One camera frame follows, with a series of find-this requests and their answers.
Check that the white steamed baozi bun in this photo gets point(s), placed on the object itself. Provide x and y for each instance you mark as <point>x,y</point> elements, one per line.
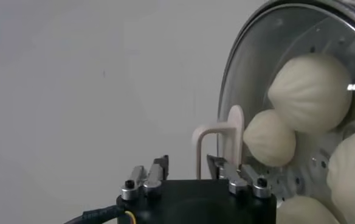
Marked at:
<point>311,91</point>
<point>270,138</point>
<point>305,211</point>
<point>352,173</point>

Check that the stainless perforated steamer basket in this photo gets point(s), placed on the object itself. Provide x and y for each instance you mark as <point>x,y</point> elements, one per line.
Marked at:
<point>312,159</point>

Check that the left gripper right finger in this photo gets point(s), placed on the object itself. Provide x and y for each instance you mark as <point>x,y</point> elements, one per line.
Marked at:
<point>235,182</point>

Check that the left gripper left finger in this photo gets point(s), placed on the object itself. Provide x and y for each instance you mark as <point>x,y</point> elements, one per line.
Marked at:
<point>154,179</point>

